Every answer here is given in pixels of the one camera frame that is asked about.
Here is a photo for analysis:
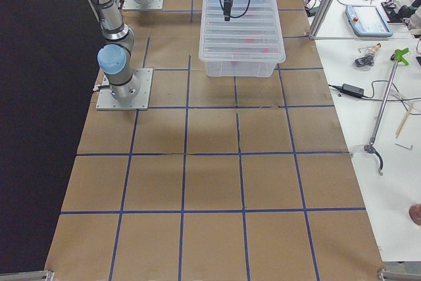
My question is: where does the clear plastic box lid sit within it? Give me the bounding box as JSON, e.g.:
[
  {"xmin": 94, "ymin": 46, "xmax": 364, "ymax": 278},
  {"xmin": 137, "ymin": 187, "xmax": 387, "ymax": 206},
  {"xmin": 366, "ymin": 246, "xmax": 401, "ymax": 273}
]
[{"xmin": 199, "ymin": 0, "xmax": 286, "ymax": 63}]

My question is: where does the clear plastic storage box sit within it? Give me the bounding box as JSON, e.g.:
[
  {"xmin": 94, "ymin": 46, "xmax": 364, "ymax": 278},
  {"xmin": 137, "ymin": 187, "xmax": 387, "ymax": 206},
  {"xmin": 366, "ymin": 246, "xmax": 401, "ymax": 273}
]
[{"xmin": 205, "ymin": 61, "xmax": 276, "ymax": 78}]

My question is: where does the blue teach pendant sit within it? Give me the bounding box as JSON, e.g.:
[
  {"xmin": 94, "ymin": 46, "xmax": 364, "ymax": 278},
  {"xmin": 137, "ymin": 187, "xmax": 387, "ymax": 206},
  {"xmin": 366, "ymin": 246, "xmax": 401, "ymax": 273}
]
[{"xmin": 345, "ymin": 5, "xmax": 393, "ymax": 38}]

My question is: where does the black power adapter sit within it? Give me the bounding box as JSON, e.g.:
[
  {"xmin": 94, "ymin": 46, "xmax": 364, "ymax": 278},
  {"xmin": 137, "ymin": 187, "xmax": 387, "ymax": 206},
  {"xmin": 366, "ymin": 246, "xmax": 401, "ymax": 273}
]
[{"xmin": 329, "ymin": 84, "xmax": 364, "ymax": 99}]

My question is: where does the wooden chopstick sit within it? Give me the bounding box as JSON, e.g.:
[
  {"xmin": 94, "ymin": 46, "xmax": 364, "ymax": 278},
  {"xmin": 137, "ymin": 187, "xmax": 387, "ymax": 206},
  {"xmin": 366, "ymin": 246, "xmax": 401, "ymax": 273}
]
[{"xmin": 395, "ymin": 103, "xmax": 414, "ymax": 139}]

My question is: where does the silver allen key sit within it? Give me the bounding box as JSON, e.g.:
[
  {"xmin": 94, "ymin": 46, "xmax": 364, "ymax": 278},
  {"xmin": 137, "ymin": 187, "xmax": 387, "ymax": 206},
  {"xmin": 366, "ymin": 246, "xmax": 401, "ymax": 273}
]
[{"xmin": 395, "ymin": 143, "xmax": 413, "ymax": 151}]

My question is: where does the black cable bundle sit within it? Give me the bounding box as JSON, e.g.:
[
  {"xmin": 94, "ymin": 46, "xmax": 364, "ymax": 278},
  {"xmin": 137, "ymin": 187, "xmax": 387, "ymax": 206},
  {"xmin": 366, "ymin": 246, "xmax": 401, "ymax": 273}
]
[{"xmin": 354, "ymin": 55, "xmax": 376, "ymax": 68}]

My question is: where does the green handled reacher grabber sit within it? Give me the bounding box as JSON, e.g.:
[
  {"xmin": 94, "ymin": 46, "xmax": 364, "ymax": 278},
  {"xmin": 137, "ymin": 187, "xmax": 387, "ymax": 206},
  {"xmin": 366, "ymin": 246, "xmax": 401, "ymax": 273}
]
[{"xmin": 350, "ymin": 47, "xmax": 409, "ymax": 176}]

